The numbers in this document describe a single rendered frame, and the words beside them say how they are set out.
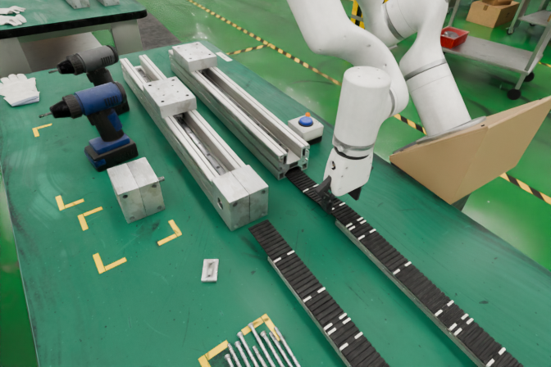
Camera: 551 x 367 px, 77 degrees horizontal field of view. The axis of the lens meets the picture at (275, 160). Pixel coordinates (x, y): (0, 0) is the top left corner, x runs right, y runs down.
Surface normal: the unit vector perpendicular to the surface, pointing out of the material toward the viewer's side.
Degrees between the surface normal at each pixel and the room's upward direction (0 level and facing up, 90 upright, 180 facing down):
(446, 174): 90
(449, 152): 90
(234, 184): 0
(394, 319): 0
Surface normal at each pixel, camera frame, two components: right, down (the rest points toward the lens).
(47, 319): 0.04, -0.78
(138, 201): 0.55, 0.54
